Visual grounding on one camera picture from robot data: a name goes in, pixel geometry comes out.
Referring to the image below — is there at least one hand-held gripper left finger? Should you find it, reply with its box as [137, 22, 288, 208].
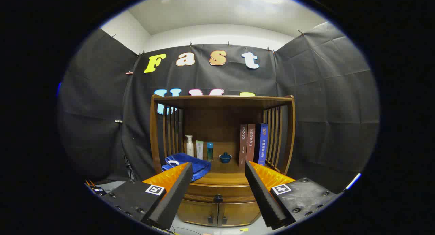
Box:
[101, 162, 194, 230]

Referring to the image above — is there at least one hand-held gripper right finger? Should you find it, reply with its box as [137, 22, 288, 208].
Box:
[244, 161, 340, 230]

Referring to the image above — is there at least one wooden countertop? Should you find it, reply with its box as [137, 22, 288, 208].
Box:
[161, 159, 283, 187]

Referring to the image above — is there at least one wooden cabinet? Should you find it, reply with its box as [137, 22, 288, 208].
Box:
[150, 94, 296, 228]

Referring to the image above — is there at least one blue folded towel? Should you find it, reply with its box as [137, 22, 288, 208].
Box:
[161, 153, 212, 182]

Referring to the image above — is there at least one blue book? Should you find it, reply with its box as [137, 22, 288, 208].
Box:
[254, 123, 269, 166]

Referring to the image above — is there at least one reddish brown book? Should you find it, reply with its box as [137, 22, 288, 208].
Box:
[246, 124, 256, 163]

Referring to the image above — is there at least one dark brown book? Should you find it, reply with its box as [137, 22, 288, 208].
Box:
[239, 124, 248, 167]

